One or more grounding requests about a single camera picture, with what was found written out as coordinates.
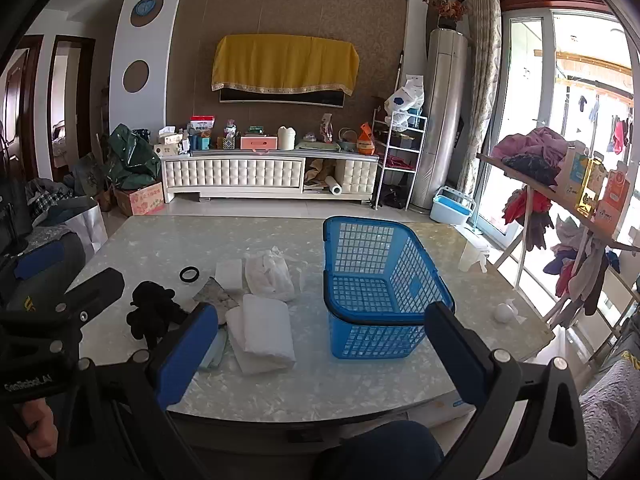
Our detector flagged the light blue cloth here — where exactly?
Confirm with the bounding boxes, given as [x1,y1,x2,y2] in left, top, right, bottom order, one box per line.
[197,329,230,372]

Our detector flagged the black television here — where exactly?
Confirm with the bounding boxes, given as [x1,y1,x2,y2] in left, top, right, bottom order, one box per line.
[220,85,347,109]

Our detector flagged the tissue box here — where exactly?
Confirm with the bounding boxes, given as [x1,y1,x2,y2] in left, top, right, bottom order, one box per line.
[154,127,183,157]

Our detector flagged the white towel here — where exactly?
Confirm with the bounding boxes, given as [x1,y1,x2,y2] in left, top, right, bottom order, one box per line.
[225,294,297,376]

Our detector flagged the orange carton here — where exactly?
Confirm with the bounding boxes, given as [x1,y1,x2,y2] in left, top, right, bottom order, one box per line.
[597,170,632,233]

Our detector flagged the white metal shelf rack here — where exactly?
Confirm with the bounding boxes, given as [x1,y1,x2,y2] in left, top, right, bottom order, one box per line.
[371,110,428,211]

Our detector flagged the grey cloth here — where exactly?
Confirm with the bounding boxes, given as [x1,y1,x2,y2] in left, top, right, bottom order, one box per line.
[192,276,241,328]

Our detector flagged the wooden clothes rack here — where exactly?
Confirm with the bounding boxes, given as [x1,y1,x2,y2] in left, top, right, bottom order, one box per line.
[475,127,640,326]

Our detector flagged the blue and white carton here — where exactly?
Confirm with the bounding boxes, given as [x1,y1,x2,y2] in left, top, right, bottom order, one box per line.
[555,142,591,206]

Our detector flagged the silver gift bag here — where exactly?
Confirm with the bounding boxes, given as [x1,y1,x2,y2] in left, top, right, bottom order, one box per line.
[65,200,108,261]

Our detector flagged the pink storage box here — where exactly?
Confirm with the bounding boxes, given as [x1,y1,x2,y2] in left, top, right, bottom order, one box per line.
[240,135,279,151]

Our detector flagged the person's left hand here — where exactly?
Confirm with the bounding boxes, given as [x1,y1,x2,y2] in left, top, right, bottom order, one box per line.
[15,400,59,456]

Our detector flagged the yellow bottle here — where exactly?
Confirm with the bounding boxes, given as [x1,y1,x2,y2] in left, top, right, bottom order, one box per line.
[575,157,606,218]

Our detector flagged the orange bag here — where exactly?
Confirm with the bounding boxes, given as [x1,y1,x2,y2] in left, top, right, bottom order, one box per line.
[357,123,377,156]

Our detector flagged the grey quilted blanket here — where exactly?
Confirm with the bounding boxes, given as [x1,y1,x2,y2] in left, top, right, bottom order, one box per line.
[577,355,640,478]

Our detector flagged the white cloth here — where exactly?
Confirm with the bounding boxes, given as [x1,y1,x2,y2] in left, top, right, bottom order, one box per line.
[243,246,301,303]

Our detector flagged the round blue wall ornament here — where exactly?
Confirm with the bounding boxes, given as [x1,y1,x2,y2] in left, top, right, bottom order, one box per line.
[131,0,165,28]

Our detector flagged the white plastic bags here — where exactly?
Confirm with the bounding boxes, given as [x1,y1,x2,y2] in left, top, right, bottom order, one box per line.
[384,74,426,128]

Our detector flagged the artificial flower bunch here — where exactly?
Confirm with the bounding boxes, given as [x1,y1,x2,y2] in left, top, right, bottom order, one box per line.
[422,0,469,30]

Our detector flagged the blue plastic basket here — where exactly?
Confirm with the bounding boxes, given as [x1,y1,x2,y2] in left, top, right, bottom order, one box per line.
[322,216,456,361]

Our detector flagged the yellow tv cover cloth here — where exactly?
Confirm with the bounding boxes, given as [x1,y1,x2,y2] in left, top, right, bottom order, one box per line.
[211,34,361,97]

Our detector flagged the patterned curtain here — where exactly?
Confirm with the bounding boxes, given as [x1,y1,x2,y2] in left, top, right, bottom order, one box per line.
[456,0,502,196]

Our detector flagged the pink clothes pile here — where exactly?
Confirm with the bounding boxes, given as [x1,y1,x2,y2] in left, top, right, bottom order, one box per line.
[492,127,568,186]

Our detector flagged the pink printed cardboard box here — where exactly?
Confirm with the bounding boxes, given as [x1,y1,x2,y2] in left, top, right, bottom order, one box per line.
[114,181,166,217]

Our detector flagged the white padded tv cabinet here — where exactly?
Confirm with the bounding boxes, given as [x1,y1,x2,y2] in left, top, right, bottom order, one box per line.
[161,152,380,205]

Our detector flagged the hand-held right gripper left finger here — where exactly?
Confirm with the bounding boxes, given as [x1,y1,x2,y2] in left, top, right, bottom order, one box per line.
[60,303,220,480]

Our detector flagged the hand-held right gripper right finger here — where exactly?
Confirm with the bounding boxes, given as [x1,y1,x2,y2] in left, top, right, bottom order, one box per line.
[425,302,596,480]

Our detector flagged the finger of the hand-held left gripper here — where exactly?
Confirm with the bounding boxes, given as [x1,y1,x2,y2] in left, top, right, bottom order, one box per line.
[50,267,126,326]
[0,245,68,291]

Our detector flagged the person's blue trouser leg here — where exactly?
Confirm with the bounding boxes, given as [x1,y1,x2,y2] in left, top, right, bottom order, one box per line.
[312,421,446,480]

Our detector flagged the green plastic bag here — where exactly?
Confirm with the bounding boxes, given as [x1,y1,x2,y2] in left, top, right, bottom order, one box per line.
[102,123,162,191]

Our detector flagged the light blue plastic bin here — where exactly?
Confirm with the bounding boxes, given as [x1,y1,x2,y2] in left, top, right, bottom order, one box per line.
[430,186,476,226]

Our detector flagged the standing air conditioner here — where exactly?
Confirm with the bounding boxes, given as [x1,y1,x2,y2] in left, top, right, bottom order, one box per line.
[411,27,471,211]

